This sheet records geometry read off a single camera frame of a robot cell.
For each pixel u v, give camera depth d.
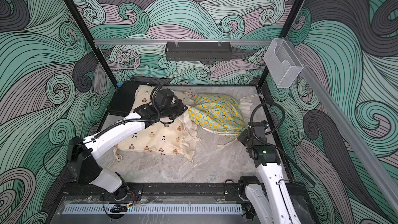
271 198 0.42
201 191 0.74
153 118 0.55
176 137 0.87
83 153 0.41
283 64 0.77
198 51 0.95
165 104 0.60
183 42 0.92
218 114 0.86
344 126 0.53
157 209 0.70
